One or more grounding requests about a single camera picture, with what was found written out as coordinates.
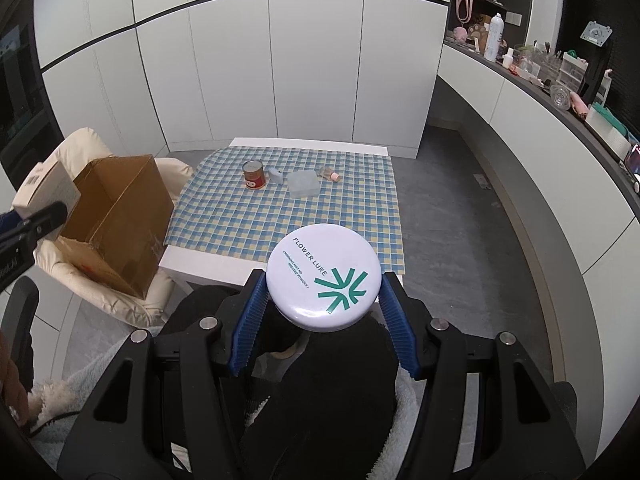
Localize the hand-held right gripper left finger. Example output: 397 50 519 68
57 268 273 480

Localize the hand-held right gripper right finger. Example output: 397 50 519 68
377 271 586 480

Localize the brown cardboard box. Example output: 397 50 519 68
55 155 176 298

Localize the white round compact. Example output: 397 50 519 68
266 223 383 333

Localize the red tin can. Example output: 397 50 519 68
242 160 267 191

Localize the translucent square container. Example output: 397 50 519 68
286 170 321 198

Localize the person's left hand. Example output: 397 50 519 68
0 332 32 423

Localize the black padded armrest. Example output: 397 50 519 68
0 276 40 391

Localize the white table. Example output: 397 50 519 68
159 137 406 306

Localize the cream padded chair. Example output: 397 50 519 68
12 127 196 328

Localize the blue yellow checkered tablecloth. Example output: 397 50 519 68
162 145 405 276

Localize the black glass cabinet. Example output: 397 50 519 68
0 10 66 186

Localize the white green storage box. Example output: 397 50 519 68
585 102 633 161

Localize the clear acrylic organizer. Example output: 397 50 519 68
515 42 561 81

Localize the tall white spray bottle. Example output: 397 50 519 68
484 12 506 62

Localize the white mini drawer organizer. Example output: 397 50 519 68
556 52 588 93

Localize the brown paw print box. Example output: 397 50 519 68
467 14 493 41

